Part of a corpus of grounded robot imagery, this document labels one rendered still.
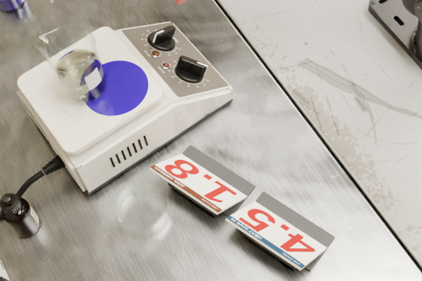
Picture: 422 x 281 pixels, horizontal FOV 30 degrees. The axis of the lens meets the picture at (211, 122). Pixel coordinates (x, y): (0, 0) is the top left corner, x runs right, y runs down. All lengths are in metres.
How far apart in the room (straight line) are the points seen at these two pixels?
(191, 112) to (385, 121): 0.21
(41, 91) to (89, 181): 0.11
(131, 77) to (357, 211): 0.27
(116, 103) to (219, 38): 0.20
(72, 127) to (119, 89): 0.06
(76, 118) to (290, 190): 0.24
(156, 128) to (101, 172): 0.07
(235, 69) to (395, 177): 0.22
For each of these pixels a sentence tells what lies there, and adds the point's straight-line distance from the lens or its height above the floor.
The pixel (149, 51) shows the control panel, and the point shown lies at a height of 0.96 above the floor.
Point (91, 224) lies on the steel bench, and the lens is 0.85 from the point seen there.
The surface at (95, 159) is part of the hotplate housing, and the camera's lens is 0.81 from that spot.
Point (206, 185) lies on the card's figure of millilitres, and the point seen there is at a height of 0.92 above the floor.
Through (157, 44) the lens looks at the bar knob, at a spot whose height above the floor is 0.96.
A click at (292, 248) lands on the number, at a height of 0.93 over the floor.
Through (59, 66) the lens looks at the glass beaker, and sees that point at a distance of 0.77.
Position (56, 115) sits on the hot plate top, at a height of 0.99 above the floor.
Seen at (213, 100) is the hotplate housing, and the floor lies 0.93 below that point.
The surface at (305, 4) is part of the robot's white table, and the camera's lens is 0.98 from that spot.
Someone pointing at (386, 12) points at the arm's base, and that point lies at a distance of 0.96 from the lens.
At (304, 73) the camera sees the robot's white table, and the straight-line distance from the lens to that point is 0.92.
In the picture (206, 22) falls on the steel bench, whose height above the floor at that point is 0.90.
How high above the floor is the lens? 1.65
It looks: 58 degrees down
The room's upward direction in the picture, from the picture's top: 11 degrees counter-clockwise
